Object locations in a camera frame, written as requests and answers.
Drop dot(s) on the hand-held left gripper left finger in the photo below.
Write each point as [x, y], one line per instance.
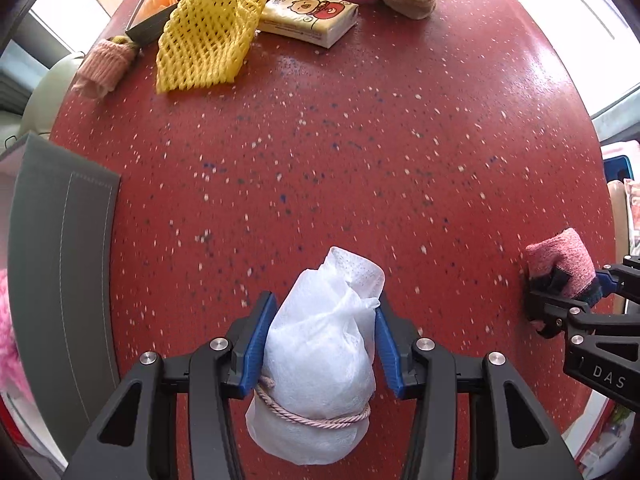
[257, 345]

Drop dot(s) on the grey storage box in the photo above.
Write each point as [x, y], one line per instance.
[65, 260]

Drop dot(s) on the yellow foam fruit net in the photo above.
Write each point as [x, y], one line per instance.
[205, 40]

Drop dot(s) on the beige sofa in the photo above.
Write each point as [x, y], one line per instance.
[50, 90]

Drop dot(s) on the light pink yellow sock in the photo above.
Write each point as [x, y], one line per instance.
[102, 67]

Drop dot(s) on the pink fluffy chenille cloth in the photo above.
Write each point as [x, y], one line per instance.
[6, 330]

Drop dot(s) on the dark green storage box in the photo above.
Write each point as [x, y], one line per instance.
[150, 27]

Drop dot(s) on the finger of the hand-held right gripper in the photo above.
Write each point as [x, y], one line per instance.
[625, 280]
[545, 305]

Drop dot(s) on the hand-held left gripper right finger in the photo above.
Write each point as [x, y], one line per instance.
[387, 352]

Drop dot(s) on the blue white plastic container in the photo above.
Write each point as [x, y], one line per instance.
[622, 167]

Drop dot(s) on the white cartoon tissue pack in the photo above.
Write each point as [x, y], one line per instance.
[310, 17]

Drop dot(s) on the orange cloth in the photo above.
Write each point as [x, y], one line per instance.
[155, 4]

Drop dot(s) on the pink sock with navy cuff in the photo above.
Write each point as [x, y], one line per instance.
[565, 260]

